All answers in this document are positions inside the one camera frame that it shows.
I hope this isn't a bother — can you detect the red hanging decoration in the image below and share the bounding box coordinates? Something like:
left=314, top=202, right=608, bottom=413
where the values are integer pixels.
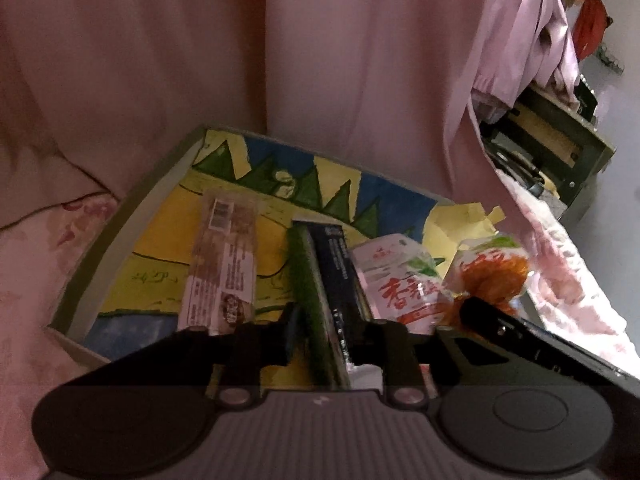
left=572, top=0, right=613, bottom=61

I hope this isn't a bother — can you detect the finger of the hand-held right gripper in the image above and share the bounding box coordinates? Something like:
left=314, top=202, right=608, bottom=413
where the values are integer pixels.
left=459, top=296, right=640, bottom=396

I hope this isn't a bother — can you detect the orange snack packet green label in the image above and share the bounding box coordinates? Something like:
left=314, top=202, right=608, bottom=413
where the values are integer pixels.
left=442, top=235, right=531, bottom=326

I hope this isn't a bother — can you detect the clear biscuit packet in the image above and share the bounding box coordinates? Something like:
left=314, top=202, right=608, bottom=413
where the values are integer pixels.
left=180, top=191, right=258, bottom=336

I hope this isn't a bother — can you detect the grey cardboard tray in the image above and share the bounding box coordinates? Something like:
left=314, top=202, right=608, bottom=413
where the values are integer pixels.
left=47, top=124, right=640, bottom=401

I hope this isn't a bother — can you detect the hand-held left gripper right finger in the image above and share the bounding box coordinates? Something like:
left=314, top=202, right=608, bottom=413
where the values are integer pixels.
left=350, top=320, right=506, bottom=406

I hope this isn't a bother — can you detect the green vegetable snack packet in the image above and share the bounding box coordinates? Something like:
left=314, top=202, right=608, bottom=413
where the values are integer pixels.
left=350, top=234, right=453, bottom=336

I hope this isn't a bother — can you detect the dark wooden desk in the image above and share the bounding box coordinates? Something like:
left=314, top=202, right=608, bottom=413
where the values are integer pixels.
left=480, top=82, right=618, bottom=221

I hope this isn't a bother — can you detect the black box with white label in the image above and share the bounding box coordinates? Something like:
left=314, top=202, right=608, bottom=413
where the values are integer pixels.
left=572, top=75, right=598, bottom=118

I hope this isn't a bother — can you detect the lilac window curtain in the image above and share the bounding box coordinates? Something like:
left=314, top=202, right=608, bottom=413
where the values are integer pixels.
left=467, top=0, right=583, bottom=111

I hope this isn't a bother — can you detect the floral pink bedsheet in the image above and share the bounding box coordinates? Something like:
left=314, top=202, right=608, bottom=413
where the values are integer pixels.
left=0, top=167, right=640, bottom=480

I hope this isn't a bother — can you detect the dark blue long box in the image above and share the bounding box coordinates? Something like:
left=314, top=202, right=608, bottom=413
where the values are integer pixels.
left=287, top=220, right=373, bottom=391

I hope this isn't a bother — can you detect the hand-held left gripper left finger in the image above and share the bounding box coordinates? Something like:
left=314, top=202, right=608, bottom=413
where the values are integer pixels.
left=107, top=305, right=303, bottom=406

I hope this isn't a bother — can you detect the painted paper sheet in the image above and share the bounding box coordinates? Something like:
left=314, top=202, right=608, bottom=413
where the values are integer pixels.
left=95, top=130, right=506, bottom=376

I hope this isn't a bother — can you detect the pink bed curtain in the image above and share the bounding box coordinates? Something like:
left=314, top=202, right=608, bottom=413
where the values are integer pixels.
left=0, top=0, right=501, bottom=231

